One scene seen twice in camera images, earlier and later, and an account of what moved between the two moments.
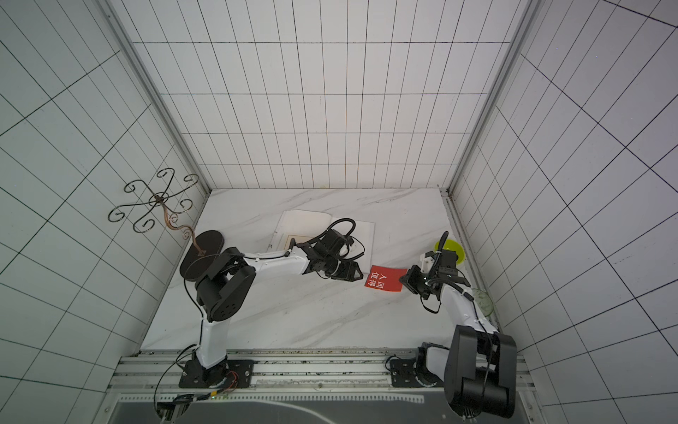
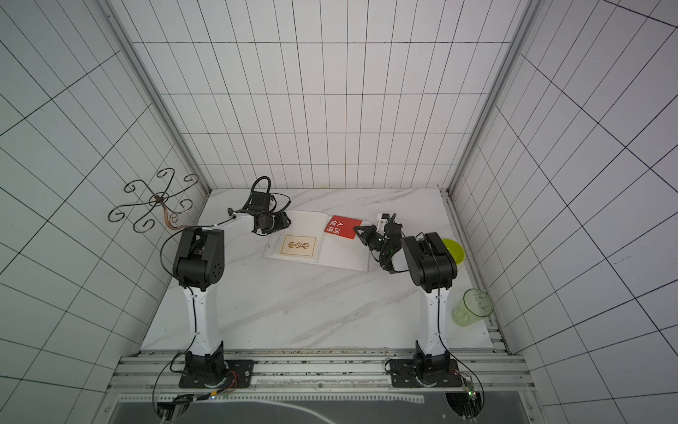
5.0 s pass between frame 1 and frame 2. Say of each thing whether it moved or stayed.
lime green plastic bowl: stayed
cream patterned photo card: stayed
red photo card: moved
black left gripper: moved
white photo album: stayed
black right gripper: moved
